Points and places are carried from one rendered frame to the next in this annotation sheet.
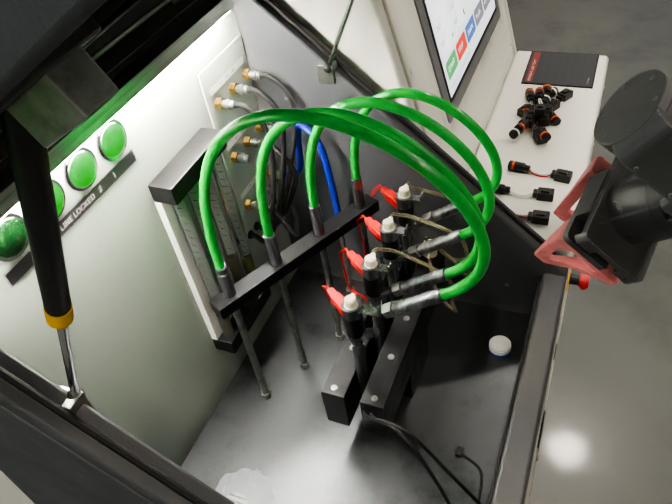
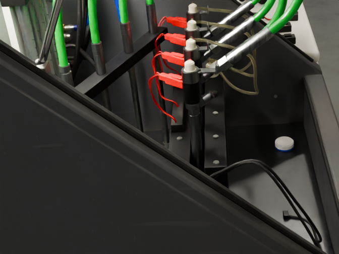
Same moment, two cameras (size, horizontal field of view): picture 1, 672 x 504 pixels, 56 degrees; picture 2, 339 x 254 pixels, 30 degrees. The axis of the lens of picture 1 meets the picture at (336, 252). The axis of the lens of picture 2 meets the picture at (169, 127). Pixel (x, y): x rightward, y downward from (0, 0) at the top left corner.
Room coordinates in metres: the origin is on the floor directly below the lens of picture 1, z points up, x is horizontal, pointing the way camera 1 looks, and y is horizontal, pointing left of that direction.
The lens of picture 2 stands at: (-0.24, 0.37, 1.60)
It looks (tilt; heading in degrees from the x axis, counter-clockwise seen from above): 32 degrees down; 338
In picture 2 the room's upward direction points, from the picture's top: 7 degrees counter-clockwise
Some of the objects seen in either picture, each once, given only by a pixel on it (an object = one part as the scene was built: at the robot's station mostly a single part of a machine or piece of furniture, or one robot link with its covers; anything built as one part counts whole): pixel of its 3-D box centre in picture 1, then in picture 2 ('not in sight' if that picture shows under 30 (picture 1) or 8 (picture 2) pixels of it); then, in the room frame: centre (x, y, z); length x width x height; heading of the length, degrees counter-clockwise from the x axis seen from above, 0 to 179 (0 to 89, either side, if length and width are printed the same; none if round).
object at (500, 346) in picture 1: (500, 345); (284, 143); (0.68, -0.26, 0.84); 0.04 x 0.04 x 0.01
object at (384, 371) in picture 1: (391, 342); (201, 146); (0.68, -0.07, 0.91); 0.34 x 0.10 x 0.15; 151
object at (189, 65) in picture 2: (351, 304); (189, 69); (0.57, -0.01, 1.14); 0.02 x 0.02 x 0.03
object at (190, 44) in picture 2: (371, 263); (191, 48); (0.64, -0.05, 1.14); 0.02 x 0.02 x 0.03
